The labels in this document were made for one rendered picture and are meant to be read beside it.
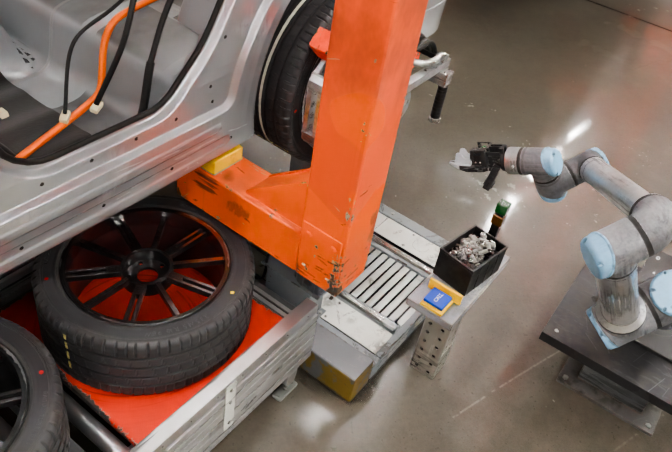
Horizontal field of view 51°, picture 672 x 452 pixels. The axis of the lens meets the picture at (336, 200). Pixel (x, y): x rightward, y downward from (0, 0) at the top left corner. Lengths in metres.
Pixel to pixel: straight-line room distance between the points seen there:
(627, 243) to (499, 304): 1.23
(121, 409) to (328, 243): 0.76
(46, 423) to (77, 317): 0.33
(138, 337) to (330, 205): 0.64
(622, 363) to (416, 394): 0.71
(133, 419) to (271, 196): 0.75
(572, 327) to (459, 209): 1.03
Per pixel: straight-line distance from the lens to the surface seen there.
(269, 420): 2.48
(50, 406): 1.94
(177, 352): 2.06
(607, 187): 2.20
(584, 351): 2.59
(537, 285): 3.20
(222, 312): 2.09
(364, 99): 1.72
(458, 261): 2.30
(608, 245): 1.89
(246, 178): 2.27
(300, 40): 2.26
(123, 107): 2.32
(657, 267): 2.74
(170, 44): 2.26
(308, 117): 2.32
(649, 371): 2.65
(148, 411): 2.18
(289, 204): 2.09
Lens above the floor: 2.08
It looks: 39 degrees down
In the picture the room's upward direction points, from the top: 10 degrees clockwise
